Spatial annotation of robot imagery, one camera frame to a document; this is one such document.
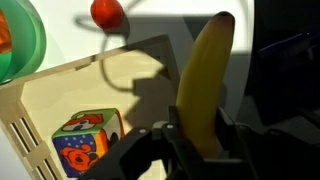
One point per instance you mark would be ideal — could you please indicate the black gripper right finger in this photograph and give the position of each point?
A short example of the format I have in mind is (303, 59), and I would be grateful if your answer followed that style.
(266, 153)

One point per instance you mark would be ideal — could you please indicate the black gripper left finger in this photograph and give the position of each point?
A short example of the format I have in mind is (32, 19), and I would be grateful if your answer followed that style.
(143, 153)

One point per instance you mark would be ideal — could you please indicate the yellow banana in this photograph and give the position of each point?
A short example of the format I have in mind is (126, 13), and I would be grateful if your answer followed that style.
(203, 83)

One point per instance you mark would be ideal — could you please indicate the colourful fabric toy cube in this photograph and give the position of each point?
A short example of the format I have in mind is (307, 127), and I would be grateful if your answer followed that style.
(83, 143)

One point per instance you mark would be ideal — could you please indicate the wooden slatted tray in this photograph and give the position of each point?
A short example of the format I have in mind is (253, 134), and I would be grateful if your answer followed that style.
(66, 90)

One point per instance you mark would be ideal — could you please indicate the small red cylinder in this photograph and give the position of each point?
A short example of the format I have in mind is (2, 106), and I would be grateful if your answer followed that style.
(106, 13)

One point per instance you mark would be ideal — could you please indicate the green translucent bowl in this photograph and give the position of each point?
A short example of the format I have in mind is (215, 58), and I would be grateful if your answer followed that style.
(26, 43)

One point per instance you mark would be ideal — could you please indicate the orange block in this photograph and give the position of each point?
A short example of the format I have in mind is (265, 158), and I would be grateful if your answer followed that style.
(4, 33)

